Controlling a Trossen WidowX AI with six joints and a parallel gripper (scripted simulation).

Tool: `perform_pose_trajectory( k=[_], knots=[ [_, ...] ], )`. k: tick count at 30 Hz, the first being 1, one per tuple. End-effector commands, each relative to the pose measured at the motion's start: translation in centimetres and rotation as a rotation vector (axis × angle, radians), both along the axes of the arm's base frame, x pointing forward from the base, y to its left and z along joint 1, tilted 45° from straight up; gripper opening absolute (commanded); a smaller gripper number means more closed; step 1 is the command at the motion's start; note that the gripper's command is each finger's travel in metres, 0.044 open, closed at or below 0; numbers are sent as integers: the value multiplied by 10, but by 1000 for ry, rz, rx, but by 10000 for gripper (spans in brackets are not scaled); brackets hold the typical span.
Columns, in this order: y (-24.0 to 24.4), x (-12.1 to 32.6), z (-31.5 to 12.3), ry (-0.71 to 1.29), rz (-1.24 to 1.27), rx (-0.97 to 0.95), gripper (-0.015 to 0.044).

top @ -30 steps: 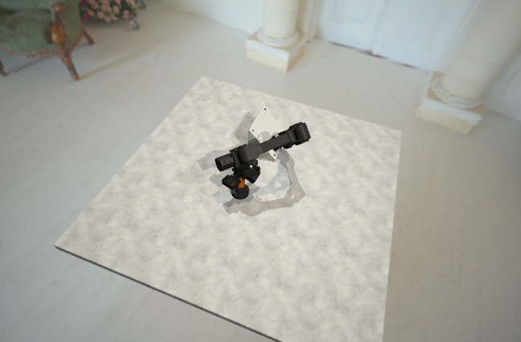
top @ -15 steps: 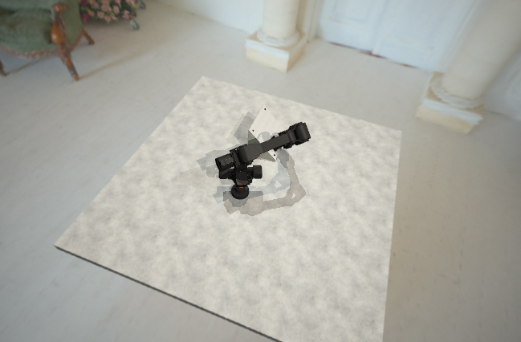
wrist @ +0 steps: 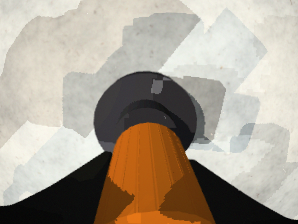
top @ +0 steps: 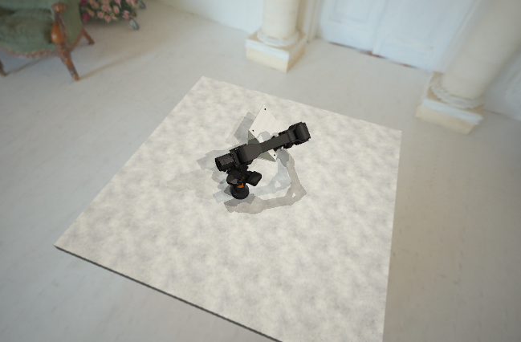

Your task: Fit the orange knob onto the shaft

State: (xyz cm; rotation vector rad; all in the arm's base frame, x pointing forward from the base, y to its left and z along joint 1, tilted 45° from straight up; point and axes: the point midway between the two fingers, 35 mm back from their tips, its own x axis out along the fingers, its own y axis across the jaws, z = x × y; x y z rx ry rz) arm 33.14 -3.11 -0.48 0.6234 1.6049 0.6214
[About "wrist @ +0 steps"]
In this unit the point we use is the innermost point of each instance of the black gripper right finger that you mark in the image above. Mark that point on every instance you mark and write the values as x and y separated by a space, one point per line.
230 205

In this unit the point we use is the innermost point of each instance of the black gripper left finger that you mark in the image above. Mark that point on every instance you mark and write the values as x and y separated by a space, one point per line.
72 200

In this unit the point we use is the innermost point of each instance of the orange knob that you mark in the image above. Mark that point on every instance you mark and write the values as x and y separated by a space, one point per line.
150 181

